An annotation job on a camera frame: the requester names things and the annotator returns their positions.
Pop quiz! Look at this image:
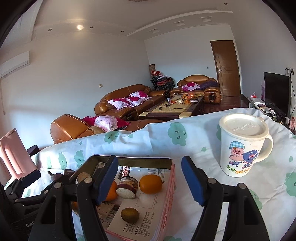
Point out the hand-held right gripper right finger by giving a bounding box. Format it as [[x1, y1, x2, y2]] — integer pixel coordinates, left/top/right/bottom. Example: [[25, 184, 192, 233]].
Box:
[[181, 156, 270, 241]]

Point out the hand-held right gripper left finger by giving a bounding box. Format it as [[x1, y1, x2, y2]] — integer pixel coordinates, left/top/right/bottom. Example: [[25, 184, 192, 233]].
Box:
[[28, 155, 119, 241]]

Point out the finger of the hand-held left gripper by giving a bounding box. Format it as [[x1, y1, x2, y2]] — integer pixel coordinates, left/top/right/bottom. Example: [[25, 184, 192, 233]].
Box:
[[14, 192, 48, 208], [4, 170, 41, 198]]

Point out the small orange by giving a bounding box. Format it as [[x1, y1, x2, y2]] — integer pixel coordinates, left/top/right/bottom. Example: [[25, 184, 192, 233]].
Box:
[[139, 174, 165, 194], [103, 179, 118, 202]]

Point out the purple beetroot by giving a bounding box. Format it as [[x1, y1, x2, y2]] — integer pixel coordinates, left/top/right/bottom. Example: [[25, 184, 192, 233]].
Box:
[[47, 171, 70, 186]]

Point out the cardboard snack box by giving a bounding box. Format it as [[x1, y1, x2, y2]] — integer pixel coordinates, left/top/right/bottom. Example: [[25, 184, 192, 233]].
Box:
[[69, 154, 175, 241]]

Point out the dark padded stool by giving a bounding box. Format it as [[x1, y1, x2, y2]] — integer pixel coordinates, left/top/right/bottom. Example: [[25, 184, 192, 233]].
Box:
[[26, 145, 40, 158]]

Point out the pink plastic kettle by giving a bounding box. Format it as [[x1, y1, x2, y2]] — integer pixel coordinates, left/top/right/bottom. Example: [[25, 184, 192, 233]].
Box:
[[0, 128, 37, 180]]

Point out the cartoon pig white mug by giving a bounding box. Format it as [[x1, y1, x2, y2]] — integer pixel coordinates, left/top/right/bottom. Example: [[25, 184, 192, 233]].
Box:
[[219, 113, 274, 178]]

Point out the pale pink printed pillow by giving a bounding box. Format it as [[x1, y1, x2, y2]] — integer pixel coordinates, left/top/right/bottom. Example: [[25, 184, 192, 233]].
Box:
[[94, 115, 118, 132]]

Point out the magenta blanket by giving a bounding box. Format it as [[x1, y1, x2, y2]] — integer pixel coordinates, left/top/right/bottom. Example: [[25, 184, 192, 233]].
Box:
[[82, 116, 131, 130]]

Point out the brown leather chaise sofa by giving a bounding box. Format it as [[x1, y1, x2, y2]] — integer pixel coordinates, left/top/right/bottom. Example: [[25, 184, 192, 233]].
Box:
[[50, 113, 148, 145]]

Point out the wooden coffee table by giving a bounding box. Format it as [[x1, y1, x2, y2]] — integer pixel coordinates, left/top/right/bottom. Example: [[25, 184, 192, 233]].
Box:
[[139, 95, 205, 120]]

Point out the cream plastic mug lid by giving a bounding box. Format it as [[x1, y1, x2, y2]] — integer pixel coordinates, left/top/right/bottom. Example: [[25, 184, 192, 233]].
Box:
[[219, 113, 270, 142]]

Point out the white magenta floral pillow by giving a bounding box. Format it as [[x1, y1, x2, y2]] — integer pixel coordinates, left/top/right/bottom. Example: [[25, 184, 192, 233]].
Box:
[[181, 82, 200, 91], [107, 97, 136, 110], [129, 91, 151, 103]]

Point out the pile of oranges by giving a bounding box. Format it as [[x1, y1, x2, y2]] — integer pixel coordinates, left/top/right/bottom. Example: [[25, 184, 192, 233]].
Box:
[[180, 93, 196, 103]]

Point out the brown leather three-seat sofa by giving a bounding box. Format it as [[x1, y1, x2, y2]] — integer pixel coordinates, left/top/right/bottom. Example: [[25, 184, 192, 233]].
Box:
[[94, 84, 170, 116]]

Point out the dark television stand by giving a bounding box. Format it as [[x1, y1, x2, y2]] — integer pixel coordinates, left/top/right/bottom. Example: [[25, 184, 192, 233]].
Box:
[[240, 94, 296, 130]]

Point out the purple blanket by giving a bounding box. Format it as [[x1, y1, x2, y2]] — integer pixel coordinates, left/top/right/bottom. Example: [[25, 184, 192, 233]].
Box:
[[199, 80, 219, 90]]

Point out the stack of black chairs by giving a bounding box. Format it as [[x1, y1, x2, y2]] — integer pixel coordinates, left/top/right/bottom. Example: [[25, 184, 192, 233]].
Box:
[[150, 75, 175, 91]]

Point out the brown leather armchair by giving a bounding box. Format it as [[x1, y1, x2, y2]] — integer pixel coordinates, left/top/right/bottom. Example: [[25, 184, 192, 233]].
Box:
[[177, 75, 222, 104]]

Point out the brown wooden door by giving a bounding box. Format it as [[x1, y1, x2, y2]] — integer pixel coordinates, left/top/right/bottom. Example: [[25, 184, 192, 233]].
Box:
[[210, 40, 241, 97]]

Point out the black flat television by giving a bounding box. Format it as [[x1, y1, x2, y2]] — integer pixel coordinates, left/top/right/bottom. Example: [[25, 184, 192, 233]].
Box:
[[264, 72, 292, 116]]

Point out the white wall air conditioner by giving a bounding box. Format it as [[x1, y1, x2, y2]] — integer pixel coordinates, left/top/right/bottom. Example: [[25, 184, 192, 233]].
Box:
[[0, 51, 30, 80]]

